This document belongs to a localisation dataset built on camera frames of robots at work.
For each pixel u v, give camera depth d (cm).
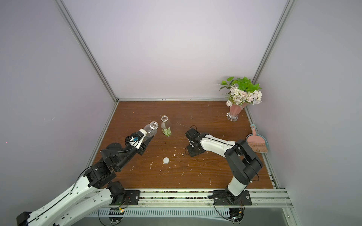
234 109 97
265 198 74
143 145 62
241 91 85
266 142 92
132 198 73
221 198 73
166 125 88
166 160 86
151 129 63
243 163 45
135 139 54
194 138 68
